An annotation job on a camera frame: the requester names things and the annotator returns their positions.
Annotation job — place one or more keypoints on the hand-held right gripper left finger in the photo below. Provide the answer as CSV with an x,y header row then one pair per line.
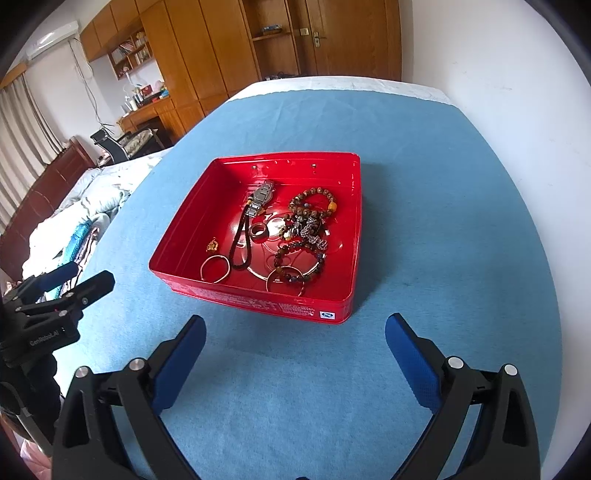
x,y
182,364

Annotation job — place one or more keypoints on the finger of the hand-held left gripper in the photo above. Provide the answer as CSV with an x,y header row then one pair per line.
x,y
94,286
57,276

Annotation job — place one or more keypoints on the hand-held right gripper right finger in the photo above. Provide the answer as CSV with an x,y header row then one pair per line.
x,y
415,364

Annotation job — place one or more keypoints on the red tin box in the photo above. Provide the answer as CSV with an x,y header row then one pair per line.
x,y
194,235

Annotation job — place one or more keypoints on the small gold pendant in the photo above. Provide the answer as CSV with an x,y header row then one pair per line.
x,y
211,245

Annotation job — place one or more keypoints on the silver wristwatch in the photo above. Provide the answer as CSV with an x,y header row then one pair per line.
x,y
261,196

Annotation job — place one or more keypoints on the teal patterned cloth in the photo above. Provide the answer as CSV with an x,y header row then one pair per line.
x,y
78,240

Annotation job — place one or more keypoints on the dark wooden headboard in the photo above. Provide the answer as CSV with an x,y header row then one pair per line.
x,y
51,194

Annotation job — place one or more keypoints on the white quilt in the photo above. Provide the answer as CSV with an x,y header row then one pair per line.
x,y
92,194

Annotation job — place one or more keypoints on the beige curtain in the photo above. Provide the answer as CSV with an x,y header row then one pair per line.
x,y
27,138

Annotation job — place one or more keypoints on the black office chair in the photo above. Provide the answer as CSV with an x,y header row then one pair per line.
x,y
108,143

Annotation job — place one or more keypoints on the blue blanket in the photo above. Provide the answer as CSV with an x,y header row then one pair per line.
x,y
438,221

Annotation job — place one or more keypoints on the wooden desk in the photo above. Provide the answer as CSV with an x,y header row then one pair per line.
x,y
152,110

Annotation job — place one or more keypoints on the white air conditioner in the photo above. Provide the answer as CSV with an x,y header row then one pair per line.
x,y
51,41

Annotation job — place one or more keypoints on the wooden wardrobe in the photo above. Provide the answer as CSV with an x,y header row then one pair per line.
x,y
184,55

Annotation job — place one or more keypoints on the white bed sheet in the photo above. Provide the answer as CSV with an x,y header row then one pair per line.
x,y
346,84

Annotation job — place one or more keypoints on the wooden door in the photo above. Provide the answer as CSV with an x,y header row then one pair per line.
x,y
355,37

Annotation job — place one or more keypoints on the wall bookshelf with books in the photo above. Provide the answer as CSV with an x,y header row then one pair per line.
x,y
129,48

